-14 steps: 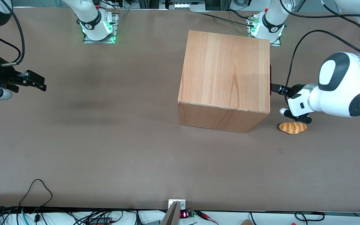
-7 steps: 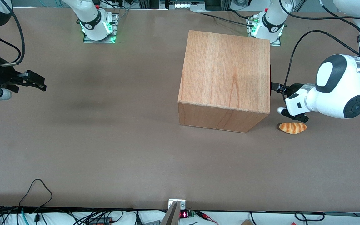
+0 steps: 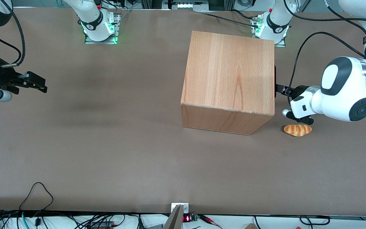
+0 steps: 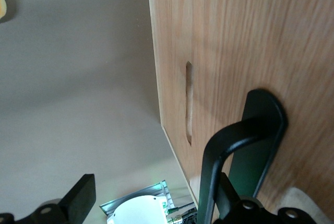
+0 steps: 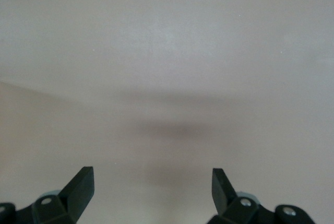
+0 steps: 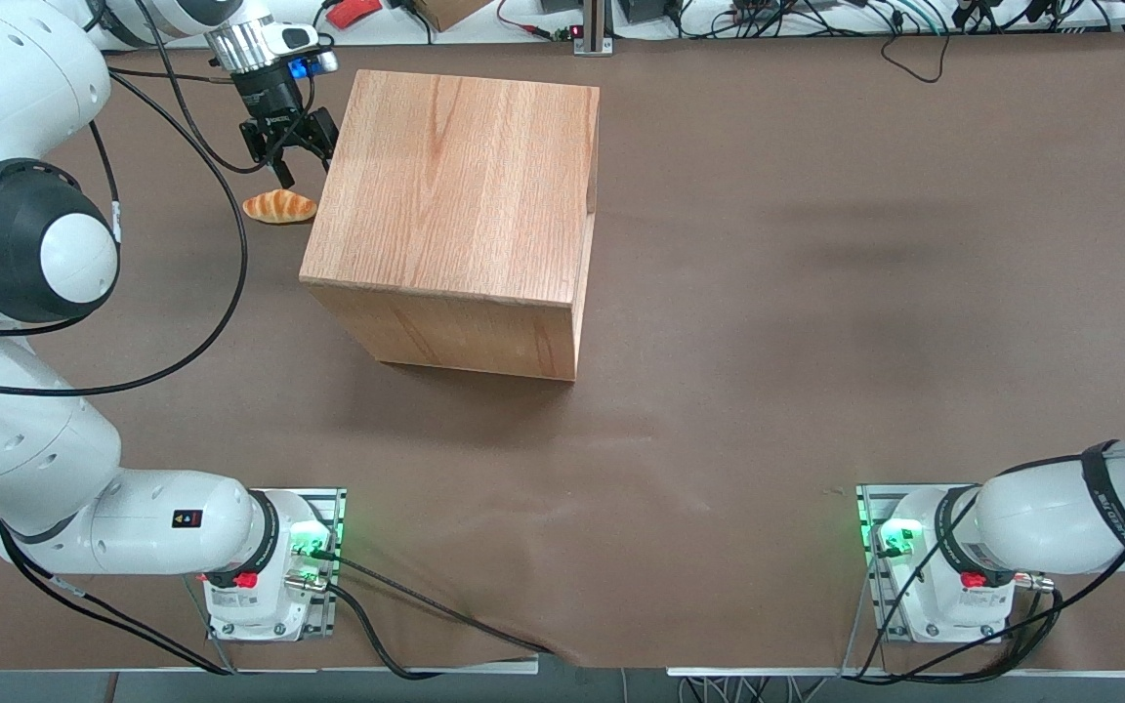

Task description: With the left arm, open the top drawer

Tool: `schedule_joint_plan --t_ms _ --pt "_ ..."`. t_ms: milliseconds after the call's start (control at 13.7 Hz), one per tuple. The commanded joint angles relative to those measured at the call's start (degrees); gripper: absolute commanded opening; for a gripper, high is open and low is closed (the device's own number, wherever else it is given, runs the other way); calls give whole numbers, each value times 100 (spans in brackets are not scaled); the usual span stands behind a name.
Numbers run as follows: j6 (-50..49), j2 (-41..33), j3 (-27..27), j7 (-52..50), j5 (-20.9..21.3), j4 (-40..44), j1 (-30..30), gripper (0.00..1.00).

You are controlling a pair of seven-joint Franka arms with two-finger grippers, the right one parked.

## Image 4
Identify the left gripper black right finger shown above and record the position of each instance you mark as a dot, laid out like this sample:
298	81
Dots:
245	212

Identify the wooden drawer with finger slot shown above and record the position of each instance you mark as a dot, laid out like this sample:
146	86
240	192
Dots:
172	51

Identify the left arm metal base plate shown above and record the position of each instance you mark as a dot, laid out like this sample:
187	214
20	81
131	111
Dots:
156	188

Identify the toy bread roll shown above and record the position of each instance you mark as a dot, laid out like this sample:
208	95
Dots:
2	8

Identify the wooden drawer cabinet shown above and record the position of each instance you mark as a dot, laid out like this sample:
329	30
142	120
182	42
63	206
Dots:
154	38

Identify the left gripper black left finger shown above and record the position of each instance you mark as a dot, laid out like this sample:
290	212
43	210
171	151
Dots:
73	203

